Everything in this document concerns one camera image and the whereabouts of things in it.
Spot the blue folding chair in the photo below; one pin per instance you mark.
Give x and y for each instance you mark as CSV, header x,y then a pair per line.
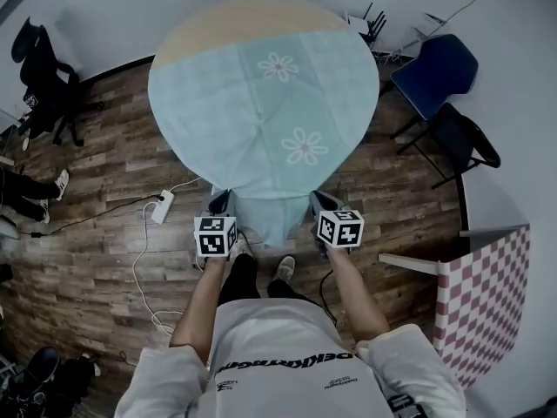
x,y
439,76

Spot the white power strip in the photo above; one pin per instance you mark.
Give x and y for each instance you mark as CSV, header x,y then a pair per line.
x,y
162,207

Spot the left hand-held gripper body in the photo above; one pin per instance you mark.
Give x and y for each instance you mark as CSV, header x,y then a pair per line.
x,y
211,237

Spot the black office chair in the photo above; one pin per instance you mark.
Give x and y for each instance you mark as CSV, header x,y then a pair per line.
x,y
41,81

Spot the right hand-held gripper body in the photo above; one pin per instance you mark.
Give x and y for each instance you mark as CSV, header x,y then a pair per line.
x,y
339,231

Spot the person's shoe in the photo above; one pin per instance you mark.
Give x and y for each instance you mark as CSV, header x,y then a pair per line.
x,y
45,211
285,268
239,247
62,183

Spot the person's black trousers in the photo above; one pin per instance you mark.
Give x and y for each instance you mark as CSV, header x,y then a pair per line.
x,y
241,279

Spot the light blue flowered tablecloth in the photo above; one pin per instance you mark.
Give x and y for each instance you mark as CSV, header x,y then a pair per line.
x,y
243,103

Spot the black router with antennas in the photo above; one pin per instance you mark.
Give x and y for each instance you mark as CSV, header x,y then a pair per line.
x,y
377,24

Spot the white board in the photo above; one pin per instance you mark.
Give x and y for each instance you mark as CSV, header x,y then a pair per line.
x,y
409,263

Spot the person's left forearm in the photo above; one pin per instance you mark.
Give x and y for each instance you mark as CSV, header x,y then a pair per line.
x,y
198,307

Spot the person's white printed shirt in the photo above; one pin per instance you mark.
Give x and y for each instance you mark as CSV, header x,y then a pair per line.
x,y
278,364

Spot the person's left shoe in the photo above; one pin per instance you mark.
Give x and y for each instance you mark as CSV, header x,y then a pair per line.
x,y
239,247

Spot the pink white checkered panel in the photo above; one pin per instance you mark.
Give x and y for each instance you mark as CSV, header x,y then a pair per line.
x,y
478,303

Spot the person's right shoe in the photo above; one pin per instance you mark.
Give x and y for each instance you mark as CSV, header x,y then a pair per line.
x,y
285,268

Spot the black bag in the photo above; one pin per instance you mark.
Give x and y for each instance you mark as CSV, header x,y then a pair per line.
x,y
43,381

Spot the round wooden table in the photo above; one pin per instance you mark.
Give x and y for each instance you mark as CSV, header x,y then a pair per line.
x,y
243,20

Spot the person's right forearm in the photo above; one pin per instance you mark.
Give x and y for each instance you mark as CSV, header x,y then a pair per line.
x,y
354,294

